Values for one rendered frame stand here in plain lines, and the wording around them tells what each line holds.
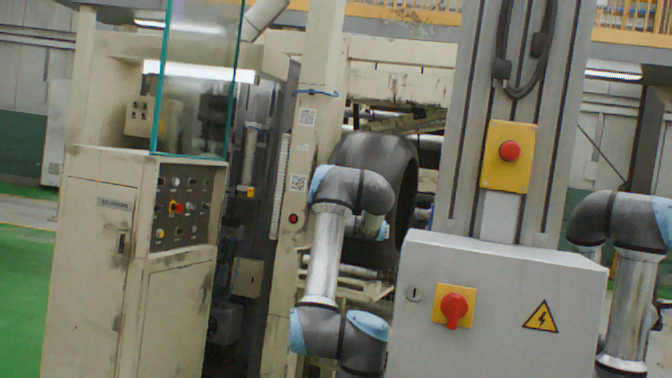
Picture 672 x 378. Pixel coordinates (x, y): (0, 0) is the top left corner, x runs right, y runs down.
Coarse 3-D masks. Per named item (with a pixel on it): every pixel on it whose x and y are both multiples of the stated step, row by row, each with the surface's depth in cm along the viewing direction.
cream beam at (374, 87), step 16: (352, 80) 304; (368, 80) 302; (384, 80) 299; (400, 80) 297; (416, 80) 295; (432, 80) 292; (448, 80) 290; (352, 96) 304; (368, 96) 302; (384, 96) 299; (400, 96) 297; (416, 96) 295; (432, 96) 292; (448, 96) 290
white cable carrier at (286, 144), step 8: (288, 144) 289; (280, 152) 288; (288, 152) 290; (280, 160) 288; (288, 160) 289; (280, 168) 289; (280, 176) 289; (280, 184) 289; (280, 192) 289; (280, 200) 289; (280, 208) 292; (272, 216) 290; (272, 224) 290; (272, 232) 290
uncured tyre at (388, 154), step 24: (336, 144) 273; (360, 144) 265; (384, 144) 263; (408, 144) 272; (360, 168) 257; (384, 168) 255; (408, 168) 301; (408, 192) 305; (408, 216) 299; (360, 240) 258; (384, 240) 258; (360, 264) 271; (384, 264) 269
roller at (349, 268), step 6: (306, 258) 276; (306, 264) 276; (342, 264) 271; (348, 264) 271; (354, 264) 271; (342, 270) 271; (348, 270) 270; (354, 270) 269; (360, 270) 268; (366, 270) 268; (372, 270) 267; (378, 270) 267; (366, 276) 268; (372, 276) 267; (378, 276) 266
